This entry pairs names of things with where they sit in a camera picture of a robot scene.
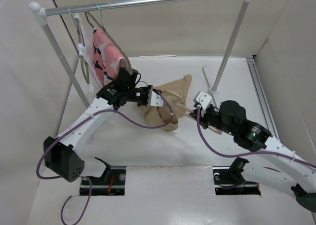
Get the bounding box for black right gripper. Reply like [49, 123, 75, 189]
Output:
[188, 105, 236, 136]

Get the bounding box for beige t shirt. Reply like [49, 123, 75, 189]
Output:
[141, 75, 192, 132]

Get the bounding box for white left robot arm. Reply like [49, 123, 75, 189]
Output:
[39, 69, 163, 184]

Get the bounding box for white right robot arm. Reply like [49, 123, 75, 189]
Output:
[190, 100, 316, 212]

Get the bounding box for white garment on hanger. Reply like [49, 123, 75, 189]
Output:
[73, 13, 103, 93]

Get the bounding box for pink patterned shirt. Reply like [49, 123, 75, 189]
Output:
[92, 27, 124, 86]

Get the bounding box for grey hanger with pink shirt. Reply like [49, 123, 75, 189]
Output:
[84, 3, 133, 75]

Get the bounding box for white clothes rack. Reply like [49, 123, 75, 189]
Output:
[28, 0, 252, 107]

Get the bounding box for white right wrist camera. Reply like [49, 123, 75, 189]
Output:
[194, 91, 213, 116]

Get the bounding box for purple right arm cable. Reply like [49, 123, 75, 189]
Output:
[196, 104, 316, 169]

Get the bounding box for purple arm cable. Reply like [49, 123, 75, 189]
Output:
[36, 90, 175, 225]
[196, 104, 316, 169]

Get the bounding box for aluminium rail right side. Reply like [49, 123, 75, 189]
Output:
[246, 57, 279, 139]

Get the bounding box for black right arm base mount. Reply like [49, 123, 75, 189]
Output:
[212, 157, 261, 195]

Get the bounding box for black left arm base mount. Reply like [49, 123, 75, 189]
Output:
[89, 157, 126, 196]

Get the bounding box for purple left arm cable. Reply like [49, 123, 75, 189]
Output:
[36, 90, 175, 225]

